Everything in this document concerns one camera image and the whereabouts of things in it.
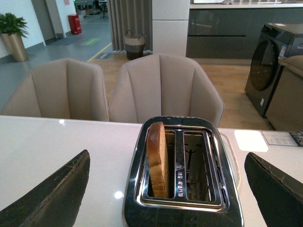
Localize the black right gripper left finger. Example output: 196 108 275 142
0 150 90 227

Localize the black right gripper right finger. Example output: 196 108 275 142
244 152 303 227

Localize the brown bread slice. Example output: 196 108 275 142
146 122 169 198

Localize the printed leaflet on table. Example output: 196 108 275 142
262 131 303 147

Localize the white chrome toaster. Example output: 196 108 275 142
122 116 244 227

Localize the beige chair on left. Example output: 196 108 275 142
1 58 109 121

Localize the beige chair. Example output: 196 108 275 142
1 58 109 121
109 54 224 126

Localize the beige sofa cushion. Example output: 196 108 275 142
278 55 303 79

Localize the dark grey washing machine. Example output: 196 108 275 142
245 23 303 118

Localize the beige chair on right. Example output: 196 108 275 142
109 54 224 126

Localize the grey door mat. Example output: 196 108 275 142
49 37 75 46

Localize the gold plant pot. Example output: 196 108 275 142
1 34 28 62

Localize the dark grey kitchen counter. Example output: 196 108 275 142
186 0 303 64

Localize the woven laundry basket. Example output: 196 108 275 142
125 30 145 60

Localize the red bin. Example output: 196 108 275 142
68 14 82 35

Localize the green potted plant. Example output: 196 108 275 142
0 13 29 38

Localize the grey curtain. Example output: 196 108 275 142
107 0 152 51

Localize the white pillar cabinet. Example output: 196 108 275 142
151 0 190 57

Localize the white microwave oven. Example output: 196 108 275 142
193 0 224 4

